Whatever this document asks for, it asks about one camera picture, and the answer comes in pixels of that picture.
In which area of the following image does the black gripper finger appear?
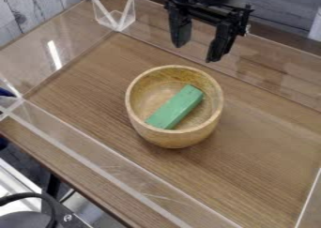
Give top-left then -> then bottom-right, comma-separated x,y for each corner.
169,4 -> 192,48
206,21 -> 237,63

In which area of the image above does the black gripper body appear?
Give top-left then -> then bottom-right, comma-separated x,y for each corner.
165,0 -> 253,36

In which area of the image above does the green rectangular block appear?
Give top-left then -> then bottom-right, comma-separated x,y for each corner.
146,84 -> 205,129

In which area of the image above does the brown wooden bowl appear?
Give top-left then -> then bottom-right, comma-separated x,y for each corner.
125,65 -> 225,148

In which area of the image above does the blue object at edge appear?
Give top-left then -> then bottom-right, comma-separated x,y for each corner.
0,87 -> 16,98

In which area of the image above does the black metal table leg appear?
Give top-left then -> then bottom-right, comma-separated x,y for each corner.
47,175 -> 62,199

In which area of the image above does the clear acrylic tray wall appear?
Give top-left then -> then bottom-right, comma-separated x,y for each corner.
0,0 -> 321,228

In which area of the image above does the clear acrylic corner bracket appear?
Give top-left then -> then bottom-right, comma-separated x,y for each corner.
91,0 -> 135,32

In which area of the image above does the black cable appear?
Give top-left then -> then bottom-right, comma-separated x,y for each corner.
0,191 -> 59,228

